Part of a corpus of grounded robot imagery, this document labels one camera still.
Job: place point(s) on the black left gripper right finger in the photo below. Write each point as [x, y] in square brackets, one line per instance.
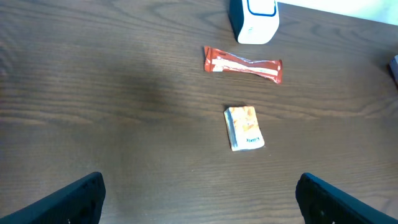
[321, 202]

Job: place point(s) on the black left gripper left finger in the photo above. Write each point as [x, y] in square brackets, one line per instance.
[79, 202]

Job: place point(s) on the orange tissue packet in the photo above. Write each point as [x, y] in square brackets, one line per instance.
[243, 128]

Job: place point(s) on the purple red tissue pack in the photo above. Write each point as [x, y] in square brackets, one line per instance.
[393, 65]

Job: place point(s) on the brown snack bar wrapper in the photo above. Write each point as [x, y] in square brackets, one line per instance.
[217, 60]

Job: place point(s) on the white barcode scanner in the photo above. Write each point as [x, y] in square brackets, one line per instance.
[254, 22]

